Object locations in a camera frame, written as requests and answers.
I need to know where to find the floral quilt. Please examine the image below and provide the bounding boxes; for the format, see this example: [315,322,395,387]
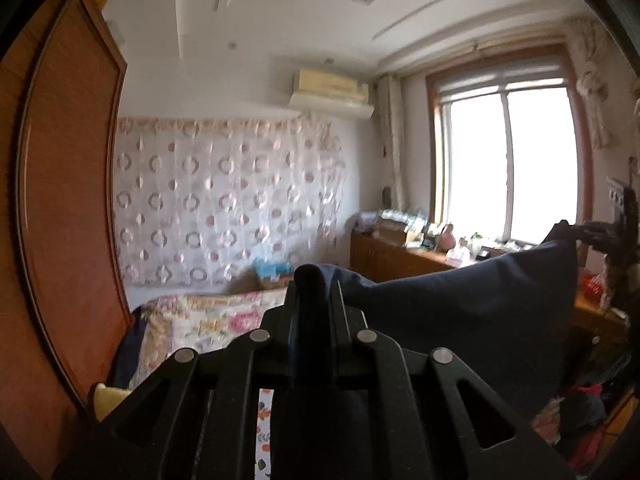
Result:
[128,288,286,389]

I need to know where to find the stack of papers and books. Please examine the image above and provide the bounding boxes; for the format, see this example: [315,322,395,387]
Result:
[354,209,428,248]

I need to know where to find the navy printed t-shirt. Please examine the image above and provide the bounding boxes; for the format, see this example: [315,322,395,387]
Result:
[318,240,578,420]

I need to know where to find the tissue box with blue bag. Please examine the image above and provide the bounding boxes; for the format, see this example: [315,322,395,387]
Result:
[253,259,294,290]

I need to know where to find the tied beige window curtain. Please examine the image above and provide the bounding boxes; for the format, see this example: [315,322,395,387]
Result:
[376,75,408,210]

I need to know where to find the orange fruit print bedsheet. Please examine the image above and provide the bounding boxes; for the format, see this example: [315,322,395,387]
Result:
[254,389,274,480]

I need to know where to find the pink piggy bank figurine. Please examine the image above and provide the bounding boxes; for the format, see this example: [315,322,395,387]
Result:
[435,223,457,254]

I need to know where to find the brown louvered wardrobe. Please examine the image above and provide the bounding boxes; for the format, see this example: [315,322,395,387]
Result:
[1,0,131,479]

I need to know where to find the circle patterned sheer curtain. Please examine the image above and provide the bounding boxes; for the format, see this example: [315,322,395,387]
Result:
[113,116,346,287]

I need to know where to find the window with brown frame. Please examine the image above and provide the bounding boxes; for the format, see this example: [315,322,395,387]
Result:
[425,44,593,244]

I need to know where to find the yellow patterned pillow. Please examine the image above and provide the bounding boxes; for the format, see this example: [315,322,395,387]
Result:
[92,382,131,422]

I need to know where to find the wall air conditioner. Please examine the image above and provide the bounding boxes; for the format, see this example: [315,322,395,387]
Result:
[288,68,374,120]

